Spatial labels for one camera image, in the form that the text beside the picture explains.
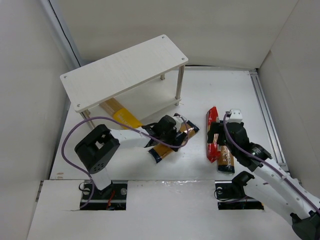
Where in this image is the blue-label spaghetti bag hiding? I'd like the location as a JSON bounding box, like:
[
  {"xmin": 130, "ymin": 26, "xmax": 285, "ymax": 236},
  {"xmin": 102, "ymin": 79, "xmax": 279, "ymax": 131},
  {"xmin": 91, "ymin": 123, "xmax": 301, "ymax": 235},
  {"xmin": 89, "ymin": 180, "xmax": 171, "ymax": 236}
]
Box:
[{"xmin": 148, "ymin": 120, "xmax": 200, "ymax": 164}]

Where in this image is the yellow-ended spaghetti bag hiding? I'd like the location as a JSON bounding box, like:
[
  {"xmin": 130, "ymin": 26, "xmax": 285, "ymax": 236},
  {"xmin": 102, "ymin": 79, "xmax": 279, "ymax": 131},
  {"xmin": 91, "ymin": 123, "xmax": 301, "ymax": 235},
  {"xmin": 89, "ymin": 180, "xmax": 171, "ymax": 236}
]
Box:
[{"xmin": 99, "ymin": 98, "xmax": 143, "ymax": 129}]

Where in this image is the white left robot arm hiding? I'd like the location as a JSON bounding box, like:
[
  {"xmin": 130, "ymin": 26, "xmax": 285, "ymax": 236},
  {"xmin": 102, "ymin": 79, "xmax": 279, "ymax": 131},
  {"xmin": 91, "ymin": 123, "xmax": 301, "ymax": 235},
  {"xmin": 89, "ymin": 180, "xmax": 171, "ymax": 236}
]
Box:
[{"xmin": 74, "ymin": 113, "xmax": 200, "ymax": 197}]

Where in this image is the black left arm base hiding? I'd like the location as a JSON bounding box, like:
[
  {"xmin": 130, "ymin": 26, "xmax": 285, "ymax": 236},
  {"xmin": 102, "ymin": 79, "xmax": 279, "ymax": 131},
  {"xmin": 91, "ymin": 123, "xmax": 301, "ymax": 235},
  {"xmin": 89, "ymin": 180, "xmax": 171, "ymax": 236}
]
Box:
[{"xmin": 78, "ymin": 182, "xmax": 128, "ymax": 211}]

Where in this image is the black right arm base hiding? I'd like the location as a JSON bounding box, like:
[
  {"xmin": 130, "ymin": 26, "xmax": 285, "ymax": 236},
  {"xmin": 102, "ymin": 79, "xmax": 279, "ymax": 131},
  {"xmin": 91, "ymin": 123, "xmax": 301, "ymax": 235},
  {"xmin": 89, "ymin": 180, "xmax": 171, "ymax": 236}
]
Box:
[{"xmin": 214, "ymin": 181, "xmax": 264, "ymax": 210}]

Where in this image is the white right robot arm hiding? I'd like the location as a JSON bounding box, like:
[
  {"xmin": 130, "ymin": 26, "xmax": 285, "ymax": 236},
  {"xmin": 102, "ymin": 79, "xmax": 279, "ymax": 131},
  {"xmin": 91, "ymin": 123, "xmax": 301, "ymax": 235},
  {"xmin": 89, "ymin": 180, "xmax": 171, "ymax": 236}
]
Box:
[{"xmin": 210, "ymin": 121, "xmax": 320, "ymax": 240}]

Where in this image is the white two-tier shelf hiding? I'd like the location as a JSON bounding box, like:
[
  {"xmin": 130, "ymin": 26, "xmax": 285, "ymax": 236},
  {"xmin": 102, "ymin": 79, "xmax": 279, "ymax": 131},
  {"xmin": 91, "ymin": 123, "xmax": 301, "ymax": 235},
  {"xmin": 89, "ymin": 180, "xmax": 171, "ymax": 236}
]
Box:
[{"xmin": 60, "ymin": 34, "xmax": 189, "ymax": 120}]

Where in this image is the red spaghetti bag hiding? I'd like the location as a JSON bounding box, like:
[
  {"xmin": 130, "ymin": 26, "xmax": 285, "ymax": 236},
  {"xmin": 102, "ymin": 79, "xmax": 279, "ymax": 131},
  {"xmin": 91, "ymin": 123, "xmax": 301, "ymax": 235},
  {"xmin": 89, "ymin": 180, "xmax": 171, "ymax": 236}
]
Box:
[{"xmin": 206, "ymin": 106, "xmax": 221, "ymax": 163}]

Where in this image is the dark-ended spaghetti bag with barcode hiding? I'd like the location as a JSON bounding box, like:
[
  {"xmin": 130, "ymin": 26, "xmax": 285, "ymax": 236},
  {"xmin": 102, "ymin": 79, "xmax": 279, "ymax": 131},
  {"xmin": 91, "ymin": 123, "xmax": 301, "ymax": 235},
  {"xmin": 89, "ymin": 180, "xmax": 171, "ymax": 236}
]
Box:
[{"xmin": 217, "ymin": 146, "xmax": 235, "ymax": 175}]

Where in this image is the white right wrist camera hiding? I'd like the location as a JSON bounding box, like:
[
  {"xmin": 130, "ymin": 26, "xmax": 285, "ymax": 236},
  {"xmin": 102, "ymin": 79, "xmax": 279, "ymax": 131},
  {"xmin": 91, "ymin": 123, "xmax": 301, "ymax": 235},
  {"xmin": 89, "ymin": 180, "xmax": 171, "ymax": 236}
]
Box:
[{"xmin": 226, "ymin": 109, "xmax": 243, "ymax": 124}]

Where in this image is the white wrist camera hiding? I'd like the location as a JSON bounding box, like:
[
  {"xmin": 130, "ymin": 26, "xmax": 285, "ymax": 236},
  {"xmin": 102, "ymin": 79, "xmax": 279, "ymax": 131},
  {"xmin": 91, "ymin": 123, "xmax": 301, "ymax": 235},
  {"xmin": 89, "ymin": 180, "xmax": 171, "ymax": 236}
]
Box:
[
  {"xmin": 172, "ymin": 113, "xmax": 187, "ymax": 131},
  {"xmin": 226, "ymin": 109, "xmax": 243, "ymax": 124}
]

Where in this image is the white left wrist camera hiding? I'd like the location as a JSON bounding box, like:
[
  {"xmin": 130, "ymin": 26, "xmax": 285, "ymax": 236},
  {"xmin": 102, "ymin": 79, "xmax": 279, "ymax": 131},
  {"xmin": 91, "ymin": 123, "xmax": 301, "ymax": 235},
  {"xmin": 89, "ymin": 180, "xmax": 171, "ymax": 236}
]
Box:
[{"xmin": 172, "ymin": 113, "xmax": 187, "ymax": 131}]

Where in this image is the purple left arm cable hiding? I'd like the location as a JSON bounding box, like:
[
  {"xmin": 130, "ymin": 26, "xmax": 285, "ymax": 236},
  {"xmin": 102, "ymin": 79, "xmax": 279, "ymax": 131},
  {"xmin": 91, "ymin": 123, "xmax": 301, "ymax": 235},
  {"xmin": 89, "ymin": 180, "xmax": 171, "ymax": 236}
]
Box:
[{"xmin": 61, "ymin": 114, "xmax": 189, "ymax": 208}]

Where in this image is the aluminium frame rail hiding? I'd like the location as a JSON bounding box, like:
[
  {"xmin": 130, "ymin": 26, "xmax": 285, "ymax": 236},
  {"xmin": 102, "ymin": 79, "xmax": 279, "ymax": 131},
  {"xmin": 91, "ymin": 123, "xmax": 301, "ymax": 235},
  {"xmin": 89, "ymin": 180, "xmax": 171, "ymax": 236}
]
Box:
[{"xmin": 249, "ymin": 70, "xmax": 289, "ymax": 172}]

